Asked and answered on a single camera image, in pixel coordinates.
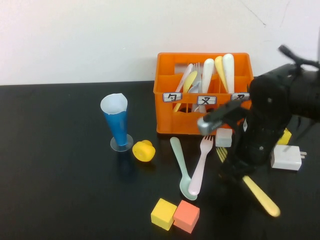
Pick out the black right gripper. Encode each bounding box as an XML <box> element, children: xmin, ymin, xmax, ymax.
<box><xmin>216</xmin><ymin>111</ymin><xmax>288</xmax><ymax>186</ymax></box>

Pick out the pink plastic fork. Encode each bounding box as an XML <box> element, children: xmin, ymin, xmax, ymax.
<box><xmin>187</xmin><ymin>134</ymin><xmax>215</xmax><ymax>196</ymax></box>

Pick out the yellow plastic fork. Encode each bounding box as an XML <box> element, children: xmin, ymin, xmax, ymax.
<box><xmin>215</xmin><ymin>146</ymin><xmax>281</xmax><ymax>218</ymax></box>

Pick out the mint green plastic spoon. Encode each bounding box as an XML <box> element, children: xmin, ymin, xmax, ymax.
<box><xmin>169</xmin><ymin>136</ymin><xmax>198</xmax><ymax>202</ymax></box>

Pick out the orange plastic cutlery crate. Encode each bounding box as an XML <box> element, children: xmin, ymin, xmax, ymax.
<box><xmin>153</xmin><ymin>51</ymin><xmax>255</xmax><ymax>136</ymax></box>

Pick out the white foam cube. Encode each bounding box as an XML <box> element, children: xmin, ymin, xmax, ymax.
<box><xmin>215</xmin><ymin>127</ymin><xmax>234</xmax><ymax>148</ymax></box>

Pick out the small yellow foam cube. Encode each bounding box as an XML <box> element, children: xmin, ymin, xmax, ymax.
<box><xmin>276</xmin><ymin>128</ymin><xmax>293</xmax><ymax>146</ymax></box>

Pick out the orange foam cube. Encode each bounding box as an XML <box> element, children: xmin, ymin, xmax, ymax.
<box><xmin>172</xmin><ymin>199</ymin><xmax>201</xmax><ymax>235</ymax></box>

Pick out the large yellow foam cube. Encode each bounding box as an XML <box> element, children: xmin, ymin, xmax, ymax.
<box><xmin>150</xmin><ymin>198</ymin><xmax>178</xmax><ymax>232</ymax></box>

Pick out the white plastic spoon bowl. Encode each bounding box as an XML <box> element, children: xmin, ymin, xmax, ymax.
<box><xmin>187</xmin><ymin>81</ymin><xmax>203</xmax><ymax>94</ymax></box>

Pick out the yellow round plastic toy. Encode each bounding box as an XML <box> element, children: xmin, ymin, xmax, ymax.
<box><xmin>131</xmin><ymin>139</ymin><xmax>156</xmax><ymax>163</ymax></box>

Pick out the white plastic knife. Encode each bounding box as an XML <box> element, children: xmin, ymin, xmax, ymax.
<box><xmin>222</xmin><ymin>53</ymin><xmax>236</xmax><ymax>94</ymax></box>

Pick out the pale yellow plastic spoon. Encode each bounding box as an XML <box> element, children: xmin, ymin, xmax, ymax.
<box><xmin>172</xmin><ymin>70</ymin><xmax>198</xmax><ymax>113</ymax></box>

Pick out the pale yellow plastic knife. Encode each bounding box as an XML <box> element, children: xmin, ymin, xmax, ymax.
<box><xmin>214</xmin><ymin>55</ymin><xmax>228</xmax><ymax>91</ymax></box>

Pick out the white slim plastic spoon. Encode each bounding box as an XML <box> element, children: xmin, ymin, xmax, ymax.
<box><xmin>174</xmin><ymin>63</ymin><xmax>195</xmax><ymax>93</ymax></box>

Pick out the grey-white plastic fork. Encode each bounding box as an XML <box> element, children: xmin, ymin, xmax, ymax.
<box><xmin>192</xmin><ymin>62</ymin><xmax>203</xmax><ymax>85</ymax></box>

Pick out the blue cone cup clear base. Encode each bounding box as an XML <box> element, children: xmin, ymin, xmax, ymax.
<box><xmin>100</xmin><ymin>92</ymin><xmax>135</xmax><ymax>153</ymax></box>

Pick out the white USB wall charger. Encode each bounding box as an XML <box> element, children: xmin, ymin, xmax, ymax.
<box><xmin>269</xmin><ymin>144</ymin><xmax>308</xmax><ymax>172</ymax></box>

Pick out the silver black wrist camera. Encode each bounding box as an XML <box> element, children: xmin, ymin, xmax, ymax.
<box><xmin>196</xmin><ymin>101</ymin><xmax>242</xmax><ymax>136</ymax></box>

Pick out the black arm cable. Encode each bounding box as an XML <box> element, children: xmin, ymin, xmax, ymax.
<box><xmin>278</xmin><ymin>44</ymin><xmax>320</xmax><ymax>73</ymax></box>

